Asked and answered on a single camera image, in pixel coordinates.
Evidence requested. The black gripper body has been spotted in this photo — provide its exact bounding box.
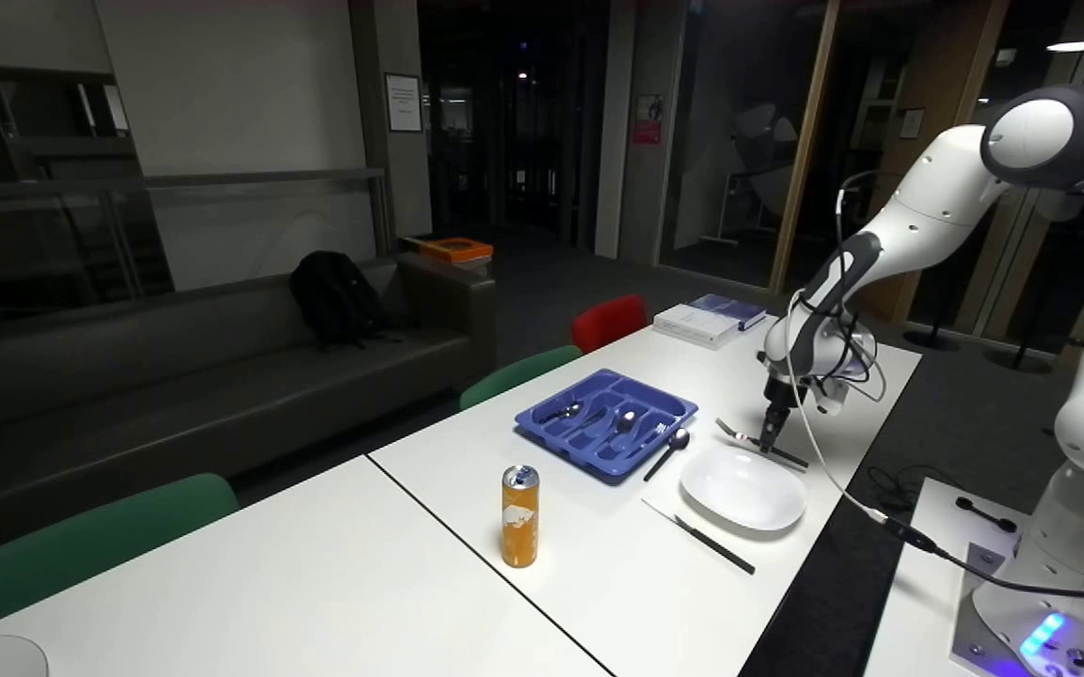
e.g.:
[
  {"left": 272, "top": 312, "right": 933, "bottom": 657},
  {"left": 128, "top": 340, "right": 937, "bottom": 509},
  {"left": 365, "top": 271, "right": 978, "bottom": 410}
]
[{"left": 761, "top": 352, "right": 805, "bottom": 413}]

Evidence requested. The orange drink can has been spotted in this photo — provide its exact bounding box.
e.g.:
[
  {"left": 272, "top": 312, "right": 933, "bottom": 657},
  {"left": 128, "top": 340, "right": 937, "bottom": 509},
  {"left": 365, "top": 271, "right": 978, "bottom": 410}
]
[{"left": 500, "top": 468, "right": 543, "bottom": 567}]

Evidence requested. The black backpack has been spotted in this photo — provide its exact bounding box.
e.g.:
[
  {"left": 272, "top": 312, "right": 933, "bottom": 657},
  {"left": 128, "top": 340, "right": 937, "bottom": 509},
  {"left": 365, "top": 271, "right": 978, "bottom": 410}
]
[{"left": 288, "top": 251, "right": 384, "bottom": 346}]

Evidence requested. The white book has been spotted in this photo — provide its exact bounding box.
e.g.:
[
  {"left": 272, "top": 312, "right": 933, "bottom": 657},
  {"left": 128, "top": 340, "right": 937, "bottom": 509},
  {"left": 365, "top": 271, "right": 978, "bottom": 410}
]
[{"left": 653, "top": 304, "right": 737, "bottom": 346}]

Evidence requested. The green chair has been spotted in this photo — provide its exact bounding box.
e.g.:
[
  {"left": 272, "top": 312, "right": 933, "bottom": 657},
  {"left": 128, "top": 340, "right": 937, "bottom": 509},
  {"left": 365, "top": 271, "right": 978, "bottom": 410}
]
[
  {"left": 0, "top": 474, "right": 241, "bottom": 617},
  {"left": 460, "top": 346, "right": 578, "bottom": 410}
]

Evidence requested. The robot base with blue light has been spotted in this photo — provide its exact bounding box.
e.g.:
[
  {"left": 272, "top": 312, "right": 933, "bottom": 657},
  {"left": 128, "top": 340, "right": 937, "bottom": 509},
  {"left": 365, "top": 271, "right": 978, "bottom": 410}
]
[{"left": 953, "top": 543, "right": 1084, "bottom": 677}]

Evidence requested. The black handled spoon in tray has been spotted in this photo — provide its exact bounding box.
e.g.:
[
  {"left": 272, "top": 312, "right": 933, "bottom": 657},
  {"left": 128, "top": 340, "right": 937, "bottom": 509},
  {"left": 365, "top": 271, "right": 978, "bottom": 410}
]
[{"left": 598, "top": 405, "right": 641, "bottom": 460}]

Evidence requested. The blue hardcover book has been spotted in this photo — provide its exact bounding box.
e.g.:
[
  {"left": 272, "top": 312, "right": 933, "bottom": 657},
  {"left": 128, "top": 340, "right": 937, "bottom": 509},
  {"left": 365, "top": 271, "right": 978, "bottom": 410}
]
[{"left": 693, "top": 295, "right": 768, "bottom": 331}]

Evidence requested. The grey sofa bench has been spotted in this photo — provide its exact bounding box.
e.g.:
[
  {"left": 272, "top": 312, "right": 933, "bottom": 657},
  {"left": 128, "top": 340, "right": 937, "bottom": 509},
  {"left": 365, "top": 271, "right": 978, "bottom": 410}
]
[{"left": 0, "top": 255, "right": 497, "bottom": 543}]

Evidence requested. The blue cutlery tray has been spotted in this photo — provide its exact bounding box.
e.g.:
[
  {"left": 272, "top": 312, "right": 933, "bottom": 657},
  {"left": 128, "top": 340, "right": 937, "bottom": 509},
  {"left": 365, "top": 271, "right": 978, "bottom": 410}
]
[{"left": 514, "top": 370, "right": 695, "bottom": 485}]

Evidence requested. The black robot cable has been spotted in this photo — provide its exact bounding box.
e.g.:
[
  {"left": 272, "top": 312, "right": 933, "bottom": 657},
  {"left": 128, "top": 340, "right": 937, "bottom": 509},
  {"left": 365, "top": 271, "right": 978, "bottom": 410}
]
[{"left": 765, "top": 173, "right": 1084, "bottom": 602}]

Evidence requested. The black handled knife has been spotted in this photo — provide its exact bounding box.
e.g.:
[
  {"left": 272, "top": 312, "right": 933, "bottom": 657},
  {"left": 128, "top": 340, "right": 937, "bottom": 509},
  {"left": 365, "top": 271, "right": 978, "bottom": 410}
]
[{"left": 641, "top": 500, "right": 756, "bottom": 574}]

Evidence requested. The red chair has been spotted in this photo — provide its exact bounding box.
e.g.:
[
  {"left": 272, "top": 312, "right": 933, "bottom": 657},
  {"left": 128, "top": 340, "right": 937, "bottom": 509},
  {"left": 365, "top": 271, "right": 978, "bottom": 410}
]
[{"left": 569, "top": 295, "right": 647, "bottom": 352}]

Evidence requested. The black handled spoon on table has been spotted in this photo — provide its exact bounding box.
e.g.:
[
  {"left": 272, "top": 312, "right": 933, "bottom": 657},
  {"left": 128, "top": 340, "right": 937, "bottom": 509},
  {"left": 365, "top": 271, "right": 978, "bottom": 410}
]
[{"left": 643, "top": 429, "right": 693, "bottom": 480}]

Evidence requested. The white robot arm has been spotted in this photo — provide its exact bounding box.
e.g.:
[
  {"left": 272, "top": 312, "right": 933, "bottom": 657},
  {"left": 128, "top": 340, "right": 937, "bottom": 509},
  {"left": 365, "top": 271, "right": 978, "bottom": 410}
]
[{"left": 756, "top": 83, "right": 1084, "bottom": 612}]

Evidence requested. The white shallow bowl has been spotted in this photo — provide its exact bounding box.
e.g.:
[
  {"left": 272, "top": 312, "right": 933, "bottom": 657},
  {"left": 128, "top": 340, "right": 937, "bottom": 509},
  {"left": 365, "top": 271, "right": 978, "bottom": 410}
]
[{"left": 678, "top": 451, "right": 805, "bottom": 535}]

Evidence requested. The bin with orange lid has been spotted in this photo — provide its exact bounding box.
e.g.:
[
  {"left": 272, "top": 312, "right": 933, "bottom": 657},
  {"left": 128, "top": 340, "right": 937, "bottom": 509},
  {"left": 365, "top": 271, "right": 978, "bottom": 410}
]
[{"left": 416, "top": 236, "right": 492, "bottom": 280}]

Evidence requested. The black tool on base table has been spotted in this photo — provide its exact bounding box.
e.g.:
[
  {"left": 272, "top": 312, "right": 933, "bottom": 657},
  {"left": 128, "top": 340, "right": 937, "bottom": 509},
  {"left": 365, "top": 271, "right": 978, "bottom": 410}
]
[{"left": 956, "top": 497, "right": 1016, "bottom": 535}]

